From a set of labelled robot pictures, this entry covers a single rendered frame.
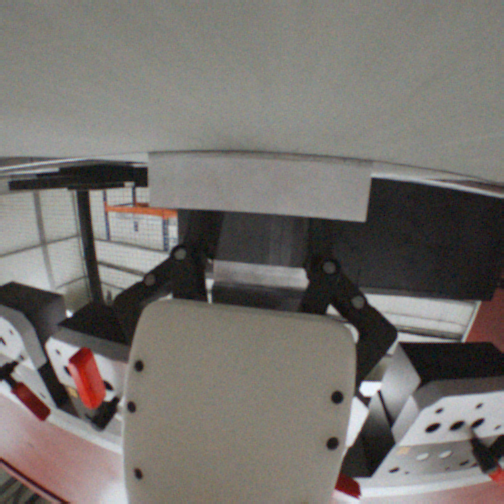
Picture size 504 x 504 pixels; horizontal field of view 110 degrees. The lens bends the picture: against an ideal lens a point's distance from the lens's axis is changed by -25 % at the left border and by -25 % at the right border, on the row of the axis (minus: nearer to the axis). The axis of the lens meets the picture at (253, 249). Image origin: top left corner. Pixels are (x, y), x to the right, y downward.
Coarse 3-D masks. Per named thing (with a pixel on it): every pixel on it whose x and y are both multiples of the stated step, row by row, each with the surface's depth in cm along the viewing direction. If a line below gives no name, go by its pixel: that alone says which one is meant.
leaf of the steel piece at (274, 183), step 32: (160, 160) 9; (192, 160) 8; (224, 160) 8; (256, 160) 8; (288, 160) 8; (320, 160) 8; (352, 160) 8; (160, 192) 9; (192, 192) 9; (224, 192) 9; (256, 192) 8; (288, 192) 8; (320, 192) 8; (352, 192) 8
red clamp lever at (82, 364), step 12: (84, 348) 18; (72, 360) 16; (84, 360) 17; (72, 372) 17; (84, 372) 17; (96, 372) 18; (84, 384) 17; (96, 384) 18; (84, 396) 17; (96, 396) 18; (96, 408) 18; (108, 408) 20; (96, 420) 18; (108, 420) 19
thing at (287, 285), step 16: (224, 272) 20; (240, 272) 20; (256, 272) 20; (272, 272) 20; (288, 272) 20; (304, 272) 19; (224, 288) 20; (240, 288) 20; (256, 288) 20; (272, 288) 20; (288, 288) 20; (304, 288) 20; (224, 304) 20; (240, 304) 20; (256, 304) 20; (272, 304) 20; (288, 304) 19
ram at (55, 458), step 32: (0, 384) 30; (0, 416) 37; (32, 416) 31; (64, 416) 28; (0, 448) 53; (32, 448) 39; (64, 448) 33; (96, 448) 29; (352, 448) 26; (64, 480) 43; (96, 480) 36; (384, 480) 22; (416, 480) 21; (448, 480) 21
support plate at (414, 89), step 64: (0, 0) 1; (64, 0) 1; (128, 0) 1; (192, 0) 1; (256, 0) 1; (320, 0) 1; (384, 0) 1; (448, 0) 1; (0, 64) 1; (64, 64) 1; (128, 64) 2; (192, 64) 2; (256, 64) 2; (320, 64) 2; (384, 64) 1; (448, 64) 1; (0, 128) 3; (64, 128) 4; (128, 128) 4; (192, 128) 4; (256, 128) 4; (320, 128) 4; (384, 128) 3; (448, 128) 3
